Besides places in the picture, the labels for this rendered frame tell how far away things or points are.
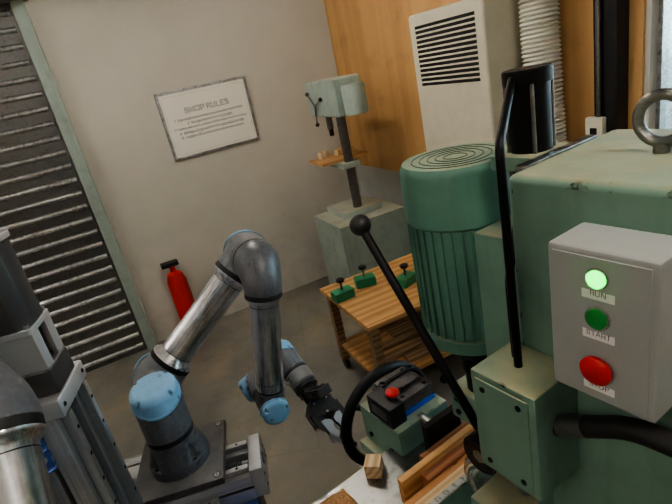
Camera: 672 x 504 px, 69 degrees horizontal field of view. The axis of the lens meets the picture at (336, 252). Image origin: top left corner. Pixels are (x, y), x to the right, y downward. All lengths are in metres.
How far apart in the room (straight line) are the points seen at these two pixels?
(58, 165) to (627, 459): 3.39
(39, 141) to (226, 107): 1.20
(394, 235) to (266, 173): 1.15
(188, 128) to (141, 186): 0.52
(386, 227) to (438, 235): 2.51
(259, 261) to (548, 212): 0.80
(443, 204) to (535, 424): 0.31
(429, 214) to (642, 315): 0.35
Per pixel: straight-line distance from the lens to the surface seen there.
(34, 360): 0.97
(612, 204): 0.53
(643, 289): 0.47
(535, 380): 0.62
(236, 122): 3.74
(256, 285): 1.21
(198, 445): 1.36
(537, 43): 2.26
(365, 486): 1.07
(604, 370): 0.52
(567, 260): 0.50
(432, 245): 0.75
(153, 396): 1.27
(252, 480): 1.39
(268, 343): 1.28
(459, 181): 0.70
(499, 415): 0.64
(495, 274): 0.71
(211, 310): 1.34
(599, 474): 0.73
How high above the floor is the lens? 1.68
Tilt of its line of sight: 21 degrees down
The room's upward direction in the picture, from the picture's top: 12 degrees counter-clockwise
